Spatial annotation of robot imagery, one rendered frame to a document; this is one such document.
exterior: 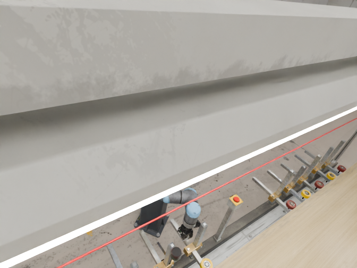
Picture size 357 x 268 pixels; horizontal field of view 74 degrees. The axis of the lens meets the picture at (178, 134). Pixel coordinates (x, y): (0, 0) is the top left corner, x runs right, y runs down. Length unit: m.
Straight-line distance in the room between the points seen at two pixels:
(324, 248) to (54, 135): 2.21
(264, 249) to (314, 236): 0.47
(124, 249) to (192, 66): 2.65
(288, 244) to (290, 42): 1.94
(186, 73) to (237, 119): 0.08
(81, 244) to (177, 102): 2.67
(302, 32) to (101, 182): 0.22
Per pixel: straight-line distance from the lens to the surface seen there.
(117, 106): 0.20
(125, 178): 0.18
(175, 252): 1.56
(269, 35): 0.23
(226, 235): 2.18
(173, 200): 1.63
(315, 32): 0.29
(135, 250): 2.77
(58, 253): 2.83
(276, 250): 2.05
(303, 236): 2.24
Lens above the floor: 2.49
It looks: 37 degrees down
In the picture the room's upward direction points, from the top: 12 degrees clockwise
